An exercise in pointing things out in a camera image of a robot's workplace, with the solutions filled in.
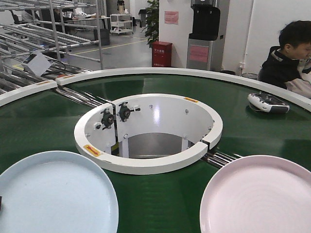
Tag metal roller rack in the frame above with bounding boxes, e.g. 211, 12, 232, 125
0, 0, 101, 94

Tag steel rollers left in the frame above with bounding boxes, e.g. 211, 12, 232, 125
54, 86, 110, 108

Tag black bearing mount right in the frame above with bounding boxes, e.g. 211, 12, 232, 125
118, 102, 141, 122

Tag wire mesh waste bin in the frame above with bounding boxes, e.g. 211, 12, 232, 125
242, 73, 258, 80

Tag green potted plant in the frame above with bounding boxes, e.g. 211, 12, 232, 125
144, 0, 160, 48

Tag white outer conveyor rail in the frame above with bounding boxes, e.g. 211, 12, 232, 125
55, 67, 311, 111

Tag white outer rail left segment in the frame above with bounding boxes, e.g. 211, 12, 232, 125
0, 80, 58, 106

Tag white utility cart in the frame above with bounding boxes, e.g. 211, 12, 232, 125
110, 14, 134, 35

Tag steel rollers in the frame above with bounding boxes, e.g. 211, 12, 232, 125
54, 86, 110, 108
201, 151, 242, 168

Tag black bearing mount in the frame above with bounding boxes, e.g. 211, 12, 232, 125
118, 102, 141, 122
101, 109, 115, 130

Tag white inner conveyor ring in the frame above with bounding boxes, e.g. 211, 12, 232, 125
73, 93, 224, 176

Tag black bearing mount left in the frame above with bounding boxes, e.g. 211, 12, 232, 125
101, 109, 115, 130

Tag person in black jacket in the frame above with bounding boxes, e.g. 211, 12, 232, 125
259, 20, 311, 98

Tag black silver water dispenser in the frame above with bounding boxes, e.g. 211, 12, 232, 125
187, 0, 230, 71

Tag steel rollers right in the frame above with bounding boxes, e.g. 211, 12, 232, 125
201, 151, 242, 168

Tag red fire extinguisher cabinet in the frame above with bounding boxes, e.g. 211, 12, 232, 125
152, 41, 173, 67

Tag pink wall notice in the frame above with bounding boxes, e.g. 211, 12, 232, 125
164, 11, 179, 25

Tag light blue plate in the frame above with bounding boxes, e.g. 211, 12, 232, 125
0, 151, 119, 233

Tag grey control box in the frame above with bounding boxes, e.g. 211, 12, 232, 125
21, 51, 51, 76

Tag white grey remote controller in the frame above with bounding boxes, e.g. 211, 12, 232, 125
247, 92, 290, 114

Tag pink plate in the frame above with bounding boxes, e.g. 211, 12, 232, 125
199, 155, 311, 233

